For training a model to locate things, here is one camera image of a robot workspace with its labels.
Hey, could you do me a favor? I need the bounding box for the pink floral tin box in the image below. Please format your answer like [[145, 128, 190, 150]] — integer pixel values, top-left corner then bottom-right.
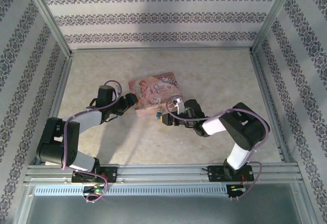
[[127, 72, 183, 119]]

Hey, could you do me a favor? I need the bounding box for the right circuit board green light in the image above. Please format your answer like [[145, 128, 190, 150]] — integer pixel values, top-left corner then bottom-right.
[[227, 184, 247, 199]]

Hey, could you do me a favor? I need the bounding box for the circuit board green light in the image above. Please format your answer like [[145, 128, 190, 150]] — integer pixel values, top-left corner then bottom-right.
[[82, 186, 107, 194], [227, 184, 247, 199]]

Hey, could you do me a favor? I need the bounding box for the left circuit board green light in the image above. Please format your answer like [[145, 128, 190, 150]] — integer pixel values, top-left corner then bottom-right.
[[82, 186, 107, 194]]

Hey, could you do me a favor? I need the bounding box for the grey metal panel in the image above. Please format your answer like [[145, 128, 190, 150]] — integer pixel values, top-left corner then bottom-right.
[[15, 194, 311, 224]]

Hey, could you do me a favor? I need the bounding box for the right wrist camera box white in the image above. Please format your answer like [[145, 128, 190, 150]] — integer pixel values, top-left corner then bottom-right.
[[172, 98, 184, 114]]

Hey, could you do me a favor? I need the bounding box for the long aluminium mounting rail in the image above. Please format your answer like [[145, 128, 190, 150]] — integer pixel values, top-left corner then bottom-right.
[[24, 163, 304, 185]]

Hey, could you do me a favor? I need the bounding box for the aluminium side rail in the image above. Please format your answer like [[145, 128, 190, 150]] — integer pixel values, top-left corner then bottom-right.
[[33, 52, 74, 166], [248, 49, 295, 164]]

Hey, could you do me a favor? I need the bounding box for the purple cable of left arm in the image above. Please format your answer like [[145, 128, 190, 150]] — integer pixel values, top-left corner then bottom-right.
[[61, 80, 122, 204]]

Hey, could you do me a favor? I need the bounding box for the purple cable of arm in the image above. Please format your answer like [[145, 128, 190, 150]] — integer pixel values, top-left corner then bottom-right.
[[61, 80, 122, 204], [166, 95, 271, 199]]

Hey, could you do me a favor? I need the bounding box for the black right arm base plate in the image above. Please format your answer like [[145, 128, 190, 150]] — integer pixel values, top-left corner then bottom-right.
[[207, 165, 255, 183]]

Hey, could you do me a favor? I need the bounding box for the aluminium rear rail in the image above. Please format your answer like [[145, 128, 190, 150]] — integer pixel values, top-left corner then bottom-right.
[[69, 46, 253, 54]]

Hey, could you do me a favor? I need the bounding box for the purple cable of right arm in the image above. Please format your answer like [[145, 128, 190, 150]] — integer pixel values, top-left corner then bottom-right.
[[166, 95, 271, 199]]

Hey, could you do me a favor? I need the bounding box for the grey slotted cable duct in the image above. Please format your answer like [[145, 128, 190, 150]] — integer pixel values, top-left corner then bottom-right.
[[34, 185, 228, 197]]

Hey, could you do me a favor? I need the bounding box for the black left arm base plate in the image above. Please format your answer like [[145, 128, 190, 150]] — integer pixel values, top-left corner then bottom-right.
[[71, 166, 119, 184]]

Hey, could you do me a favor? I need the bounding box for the aluminium frame post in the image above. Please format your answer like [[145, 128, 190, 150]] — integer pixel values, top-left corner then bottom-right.
[[21, 0, 73, 57], [251, 0, 300, 56]]

